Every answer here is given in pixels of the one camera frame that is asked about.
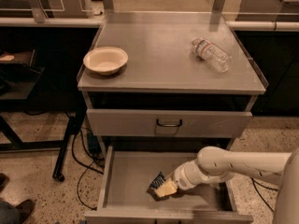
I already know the clear plastic water bottle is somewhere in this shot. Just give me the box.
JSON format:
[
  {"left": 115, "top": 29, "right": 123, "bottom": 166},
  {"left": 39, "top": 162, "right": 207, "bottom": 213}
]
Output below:
[{"left": 192, "top": 37, "right": 232, "bottom": 74}]

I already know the grey upper drawer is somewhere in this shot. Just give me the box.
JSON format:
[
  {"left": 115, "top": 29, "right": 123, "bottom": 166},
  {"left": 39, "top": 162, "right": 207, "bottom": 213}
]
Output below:
[{"left": 87, "top": 109, "right": 252, "bottom": 138}]

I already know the white paper bowl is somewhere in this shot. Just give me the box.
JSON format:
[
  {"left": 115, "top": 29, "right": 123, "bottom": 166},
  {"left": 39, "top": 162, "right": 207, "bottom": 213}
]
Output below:
[{"left": 83, "top": 47, "right": 128, "bottom": 76}]

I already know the black floor cable right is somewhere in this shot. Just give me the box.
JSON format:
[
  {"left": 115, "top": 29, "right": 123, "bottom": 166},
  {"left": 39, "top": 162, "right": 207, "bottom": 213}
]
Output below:
[{"left": 250, "top": 177, "right": 279, "bottom": 213}]

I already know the black floor cable left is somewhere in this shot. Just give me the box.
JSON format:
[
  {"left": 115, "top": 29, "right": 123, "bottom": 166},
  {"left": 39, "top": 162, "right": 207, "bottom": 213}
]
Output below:
[{"left": 70, "top": 128, "right": 106, "bottom": 211}]

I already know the blue rxbar wrapper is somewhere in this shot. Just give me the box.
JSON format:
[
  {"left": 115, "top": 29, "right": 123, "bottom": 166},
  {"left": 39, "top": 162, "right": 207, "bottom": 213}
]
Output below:
[{"left": 147, "top": 172, "right": 165, "bottom": 202}]

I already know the dark shoe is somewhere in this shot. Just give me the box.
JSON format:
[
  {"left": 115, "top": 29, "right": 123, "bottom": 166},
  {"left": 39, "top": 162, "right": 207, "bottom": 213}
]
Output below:
[{"left": 16, "top": 199, "right": 35, "bottom": 224}]

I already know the black drawer handle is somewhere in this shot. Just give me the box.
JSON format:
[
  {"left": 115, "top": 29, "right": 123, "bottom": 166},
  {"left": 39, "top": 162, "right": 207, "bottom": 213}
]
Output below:
[{"left": 156, "top": 119, "right": 183, "bottom": 128}]

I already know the grey drawer cabinet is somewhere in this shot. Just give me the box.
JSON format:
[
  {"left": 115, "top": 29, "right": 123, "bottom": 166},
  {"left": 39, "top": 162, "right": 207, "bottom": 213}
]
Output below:
[{"left": 76, "top": 10, "right": 269, "bottom": 224}]

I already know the black floor cable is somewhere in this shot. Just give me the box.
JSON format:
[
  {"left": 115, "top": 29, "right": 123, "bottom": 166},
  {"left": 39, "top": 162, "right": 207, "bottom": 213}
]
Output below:
[
  {"left": 70, "top": 128, "right": 106, "bottom": 211},
  {"left": 250, "top": 177, "right": 279, "bottom": 213}
]

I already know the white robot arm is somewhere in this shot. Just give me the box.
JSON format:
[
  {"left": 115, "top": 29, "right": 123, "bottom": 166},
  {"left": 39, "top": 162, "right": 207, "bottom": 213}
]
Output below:
[{"left": 149, "top": 147, "right": 299, "bottom": 224}]

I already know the white horizontal rail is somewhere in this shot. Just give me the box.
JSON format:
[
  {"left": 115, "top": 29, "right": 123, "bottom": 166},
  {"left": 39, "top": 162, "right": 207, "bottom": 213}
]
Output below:
[{"left": 0, "top": 16, "right": 299, "bottom": 32}]

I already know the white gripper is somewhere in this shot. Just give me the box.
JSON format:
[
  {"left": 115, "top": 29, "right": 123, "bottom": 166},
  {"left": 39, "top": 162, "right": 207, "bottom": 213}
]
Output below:
[{"left": 154, "top": 161, "right": 200, "bottom": 198}]

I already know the open grey middle drawer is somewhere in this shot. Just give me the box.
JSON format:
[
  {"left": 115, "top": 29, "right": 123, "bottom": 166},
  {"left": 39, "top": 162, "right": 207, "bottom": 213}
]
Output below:
[{"left": 85, "top": 147, "right": 253, "bottom": 224}]

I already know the black table frame left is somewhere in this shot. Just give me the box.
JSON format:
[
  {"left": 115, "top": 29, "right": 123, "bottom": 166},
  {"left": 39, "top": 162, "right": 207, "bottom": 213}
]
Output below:
[{"left": 0, "top": 50, "right": 86, "bottom": 182}]

